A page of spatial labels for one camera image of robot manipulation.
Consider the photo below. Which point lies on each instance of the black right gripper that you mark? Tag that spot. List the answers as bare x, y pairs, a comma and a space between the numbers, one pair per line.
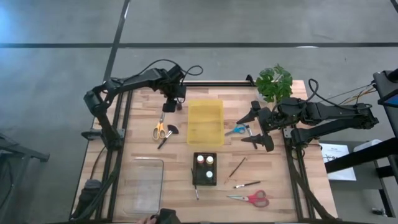
273, 119

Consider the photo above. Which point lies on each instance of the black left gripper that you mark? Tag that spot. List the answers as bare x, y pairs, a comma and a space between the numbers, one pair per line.
175, 84

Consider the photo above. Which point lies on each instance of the black fan brush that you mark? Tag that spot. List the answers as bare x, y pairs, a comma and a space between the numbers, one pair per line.
173, 128

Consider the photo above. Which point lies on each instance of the thin brown paintbrush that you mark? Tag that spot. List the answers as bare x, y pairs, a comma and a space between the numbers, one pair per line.
237, 168

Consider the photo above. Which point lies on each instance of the black paintbrush silver ferrule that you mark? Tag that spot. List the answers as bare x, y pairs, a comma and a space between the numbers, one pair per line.
247, 185

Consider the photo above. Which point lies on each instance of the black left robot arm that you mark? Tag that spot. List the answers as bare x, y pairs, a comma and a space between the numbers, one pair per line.
136, 80

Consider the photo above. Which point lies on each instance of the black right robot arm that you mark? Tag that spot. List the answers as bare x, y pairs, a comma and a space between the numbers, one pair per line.
329, 113

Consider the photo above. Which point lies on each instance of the red paint bottle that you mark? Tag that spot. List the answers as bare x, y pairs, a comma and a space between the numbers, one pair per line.
200, 159

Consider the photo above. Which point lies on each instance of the white plant pot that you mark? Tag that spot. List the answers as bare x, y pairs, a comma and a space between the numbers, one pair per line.
260, 98

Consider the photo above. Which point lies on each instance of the yellow plastic bin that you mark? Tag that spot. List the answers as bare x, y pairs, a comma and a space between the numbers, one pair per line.
205, 123

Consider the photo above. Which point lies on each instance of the green leafy plant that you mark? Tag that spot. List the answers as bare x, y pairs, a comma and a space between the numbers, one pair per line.
275, 82

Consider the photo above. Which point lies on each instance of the black bottle holder tray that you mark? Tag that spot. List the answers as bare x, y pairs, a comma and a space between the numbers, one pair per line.
200, 180

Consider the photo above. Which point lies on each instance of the clear plastic tray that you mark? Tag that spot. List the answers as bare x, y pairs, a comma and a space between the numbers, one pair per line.
143, 186

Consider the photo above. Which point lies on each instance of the white paper sheet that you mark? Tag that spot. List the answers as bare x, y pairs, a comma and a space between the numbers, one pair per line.
339, 165

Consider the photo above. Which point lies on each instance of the black paintbrush white tip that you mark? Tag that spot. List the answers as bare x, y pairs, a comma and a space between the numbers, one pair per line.
196, 191

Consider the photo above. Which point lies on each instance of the white plastic container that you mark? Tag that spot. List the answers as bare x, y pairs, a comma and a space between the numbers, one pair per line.
368, 144

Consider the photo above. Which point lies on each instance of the black handheld device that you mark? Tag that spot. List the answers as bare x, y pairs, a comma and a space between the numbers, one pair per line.
166, 216

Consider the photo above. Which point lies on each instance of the person's hand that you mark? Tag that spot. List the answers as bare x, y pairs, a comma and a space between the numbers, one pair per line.
147, 221

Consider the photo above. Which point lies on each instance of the grey side table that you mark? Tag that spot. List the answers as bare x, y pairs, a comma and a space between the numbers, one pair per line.
367, 174

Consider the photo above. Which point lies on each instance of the black equipment stand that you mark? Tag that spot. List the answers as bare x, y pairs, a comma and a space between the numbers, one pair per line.
384, 84

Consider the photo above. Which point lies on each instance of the black monitor blue screen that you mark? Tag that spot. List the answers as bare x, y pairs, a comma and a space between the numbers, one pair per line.
393, 101

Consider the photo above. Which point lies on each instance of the small black device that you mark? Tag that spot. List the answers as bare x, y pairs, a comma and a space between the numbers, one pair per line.
379, 212

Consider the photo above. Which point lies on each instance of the black aluminium frame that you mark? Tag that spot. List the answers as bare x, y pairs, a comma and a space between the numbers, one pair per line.
217, 84

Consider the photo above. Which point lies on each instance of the black desk frame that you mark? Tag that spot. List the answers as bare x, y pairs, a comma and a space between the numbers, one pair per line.
357, 157

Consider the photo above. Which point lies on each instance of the black furniture frame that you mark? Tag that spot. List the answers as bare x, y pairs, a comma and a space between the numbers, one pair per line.
18, 151

